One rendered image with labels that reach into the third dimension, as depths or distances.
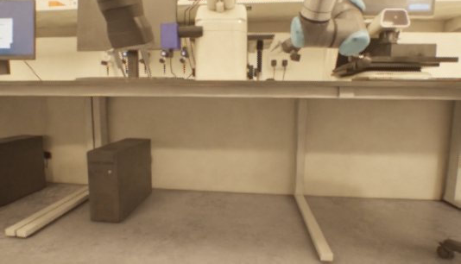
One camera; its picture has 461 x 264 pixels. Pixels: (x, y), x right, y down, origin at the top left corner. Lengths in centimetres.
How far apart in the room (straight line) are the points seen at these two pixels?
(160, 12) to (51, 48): 117
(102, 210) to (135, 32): 119
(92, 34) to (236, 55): 82
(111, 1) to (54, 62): 181
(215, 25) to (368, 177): 148
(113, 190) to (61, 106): 99
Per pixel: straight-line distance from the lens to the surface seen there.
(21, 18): 189
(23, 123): 247
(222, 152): 173
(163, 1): 134
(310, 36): 78
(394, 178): 202
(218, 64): 90
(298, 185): 169
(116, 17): 49
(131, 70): 140
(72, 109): 216
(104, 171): 144
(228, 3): 96
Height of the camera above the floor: 70
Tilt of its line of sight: 6 degrees down
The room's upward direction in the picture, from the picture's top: 1 degrees clockwise
